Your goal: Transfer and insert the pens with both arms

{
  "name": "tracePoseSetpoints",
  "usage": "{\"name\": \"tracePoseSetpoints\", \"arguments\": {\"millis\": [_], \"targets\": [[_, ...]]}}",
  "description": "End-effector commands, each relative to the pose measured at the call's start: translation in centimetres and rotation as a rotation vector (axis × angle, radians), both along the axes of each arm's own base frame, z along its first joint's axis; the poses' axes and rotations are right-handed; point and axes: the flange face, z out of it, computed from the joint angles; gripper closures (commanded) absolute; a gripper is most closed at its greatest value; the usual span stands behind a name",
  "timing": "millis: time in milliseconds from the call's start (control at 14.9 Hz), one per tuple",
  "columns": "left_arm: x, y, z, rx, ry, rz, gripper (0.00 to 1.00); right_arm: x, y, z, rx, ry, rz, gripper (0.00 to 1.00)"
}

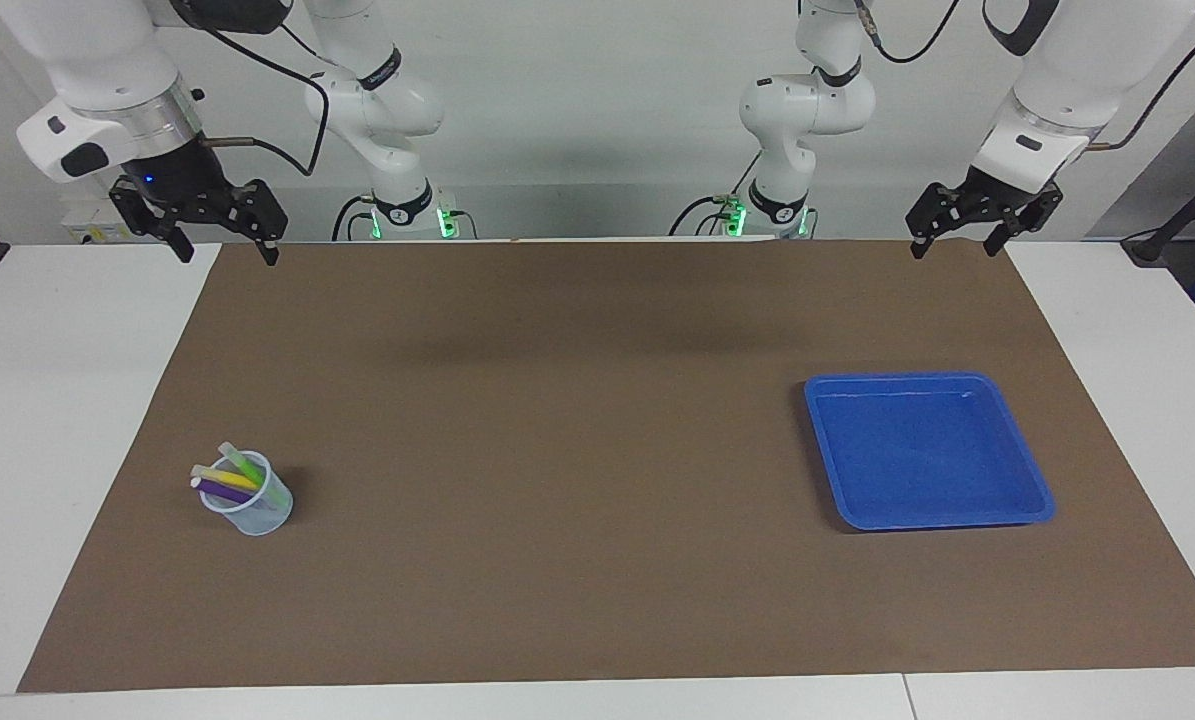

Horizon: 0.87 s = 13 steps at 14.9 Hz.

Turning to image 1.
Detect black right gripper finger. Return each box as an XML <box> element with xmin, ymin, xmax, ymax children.
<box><xmin>109</xmin><ymin>178</ymin><xmax>196</xmax><ymax>264</ymax></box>
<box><xmin>227</xmin><ymin>180</ymin><xmax>290</xmax><ymax>267</ymax></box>

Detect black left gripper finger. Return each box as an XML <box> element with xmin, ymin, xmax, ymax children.
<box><xmin>905</xmin><ymin>182</ymin><xmax>988</xmax><ymax>261</ymax></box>
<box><xmin>982</xmin><ymin>195</ymin><xmax>1063</xmax><ymax>256</ymax></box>

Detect green marker pen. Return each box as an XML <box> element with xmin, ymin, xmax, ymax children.
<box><xmin>217</xmin><ymin>441</ymin><xmax>286</xmax><ymax>506</ymax></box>

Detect yellow marker pen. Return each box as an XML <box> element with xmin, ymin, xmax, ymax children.
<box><xmin>190</xmin><ymin>464</ymin><xmax>263</xmax><ymax>493</ymax></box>

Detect purple marker pen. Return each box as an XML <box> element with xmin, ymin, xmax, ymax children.
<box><xmin>190</xmin><ymin>478</ymin><xmax>258</xmax><ymax>506</ymax></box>

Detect white power strip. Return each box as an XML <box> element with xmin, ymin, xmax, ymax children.
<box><xmin>62</xmin><ymin>198</ymin><xmax>148</xmax><ymax>246</ymax></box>

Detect black stand pole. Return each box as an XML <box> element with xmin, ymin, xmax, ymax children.
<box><xmin>1122</xmin><ymin>155</ymin><xmax>1195</xmax><ymax>269</ymax></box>

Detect blue plastic tray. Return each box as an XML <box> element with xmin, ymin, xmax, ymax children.
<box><xmin>803</xmin><ymin>371</ymin><xmax>1057</xmax><ymax>532</ymax></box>

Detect translucent plastic cup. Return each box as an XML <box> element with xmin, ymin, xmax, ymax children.
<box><xmin>199</xmin><ymin>450</ymin><xmax>294</xmax><ymax>538</ymax></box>

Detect brown table mat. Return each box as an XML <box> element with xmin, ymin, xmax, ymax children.
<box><xmin>17</xmin><ymin>238</ymin><xmax>1195</xmax><ymax>694</ymax></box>

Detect black base cable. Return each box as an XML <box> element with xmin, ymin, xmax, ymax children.
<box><xmin>333</xmin><ymin>195</ymin><xmax>373</xmax><ymax>241</ymax></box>
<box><xmin>669</xmin><ymin>195</ymin><xmax>748</xmax><ymax>238</ymax></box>

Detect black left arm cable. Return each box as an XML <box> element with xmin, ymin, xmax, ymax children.
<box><xmin>852</xmin><ymin>0</ymin><xmax>1195</xmax><ymax>153</ymax></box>

